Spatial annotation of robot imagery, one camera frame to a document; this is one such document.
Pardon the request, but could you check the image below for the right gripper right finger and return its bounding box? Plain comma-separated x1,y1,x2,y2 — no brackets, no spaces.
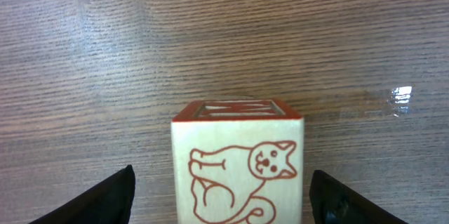
309,170,406,224

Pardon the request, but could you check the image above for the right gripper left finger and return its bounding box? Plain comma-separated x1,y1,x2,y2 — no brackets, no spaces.
30,165,135,224

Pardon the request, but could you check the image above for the white block green bottom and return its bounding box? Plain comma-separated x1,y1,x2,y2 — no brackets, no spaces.
171,99,304,223

